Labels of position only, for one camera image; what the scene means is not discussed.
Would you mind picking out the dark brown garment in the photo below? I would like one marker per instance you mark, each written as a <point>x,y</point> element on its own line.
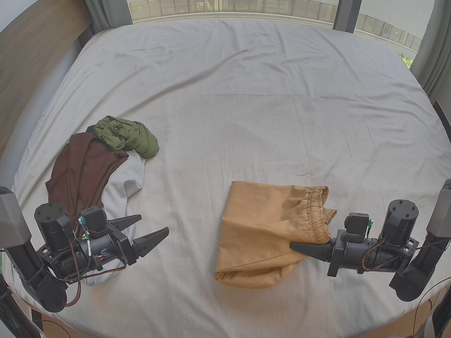
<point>77,174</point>

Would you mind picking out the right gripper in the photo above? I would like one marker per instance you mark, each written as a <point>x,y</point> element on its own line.
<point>356,255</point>

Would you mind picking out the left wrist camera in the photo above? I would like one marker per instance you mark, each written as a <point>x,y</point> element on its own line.
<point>93,220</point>

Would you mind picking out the black garment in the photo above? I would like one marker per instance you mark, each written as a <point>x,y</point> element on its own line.
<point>91,129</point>

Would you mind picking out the tan shorts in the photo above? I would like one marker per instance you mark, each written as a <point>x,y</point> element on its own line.
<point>260,224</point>

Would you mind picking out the pale grey garment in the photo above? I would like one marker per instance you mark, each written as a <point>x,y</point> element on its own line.
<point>123,185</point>

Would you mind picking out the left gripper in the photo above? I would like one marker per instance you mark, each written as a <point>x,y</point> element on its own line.
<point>105,248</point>

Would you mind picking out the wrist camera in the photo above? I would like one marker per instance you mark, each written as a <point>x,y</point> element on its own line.
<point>93,220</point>
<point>356,225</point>

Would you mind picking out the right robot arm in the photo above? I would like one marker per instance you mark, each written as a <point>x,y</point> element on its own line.
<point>401,224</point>

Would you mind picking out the grey curtain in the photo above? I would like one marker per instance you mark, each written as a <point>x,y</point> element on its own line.
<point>437,48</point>
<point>102,2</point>

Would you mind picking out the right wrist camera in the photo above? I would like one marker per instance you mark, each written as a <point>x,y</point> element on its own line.
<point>356,225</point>

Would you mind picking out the green garment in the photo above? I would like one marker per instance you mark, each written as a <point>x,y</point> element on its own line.
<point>137,141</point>

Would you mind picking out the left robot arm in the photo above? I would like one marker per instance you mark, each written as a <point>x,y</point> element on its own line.
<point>21,259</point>

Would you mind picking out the bed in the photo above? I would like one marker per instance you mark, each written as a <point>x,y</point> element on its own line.
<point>246,100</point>

